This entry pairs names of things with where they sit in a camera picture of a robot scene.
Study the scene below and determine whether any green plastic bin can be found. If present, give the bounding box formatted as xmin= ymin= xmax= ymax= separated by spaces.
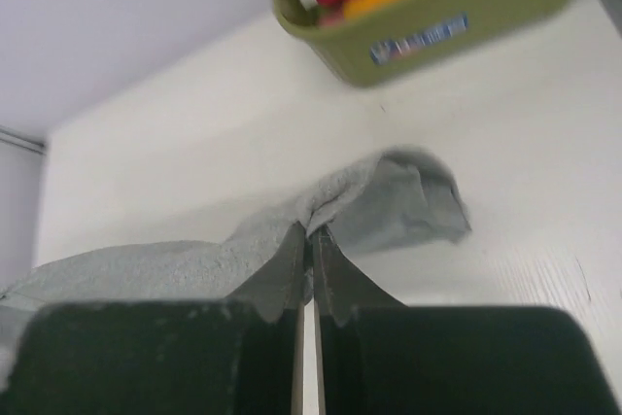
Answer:
xmin=272 ymin=0 xmax=569 ymax=87

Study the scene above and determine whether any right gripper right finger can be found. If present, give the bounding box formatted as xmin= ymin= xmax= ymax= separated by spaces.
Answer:
xmin=311 ymin=229 xmax=607 ymax=414

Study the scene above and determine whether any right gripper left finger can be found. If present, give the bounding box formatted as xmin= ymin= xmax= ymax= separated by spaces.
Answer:
xmin=7 ymin=225 xmax=305 ymax=414

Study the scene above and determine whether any grey t shirt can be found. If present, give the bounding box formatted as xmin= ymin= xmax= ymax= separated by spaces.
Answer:
xmin=1 ymin=148 xmax=470 ymax=378

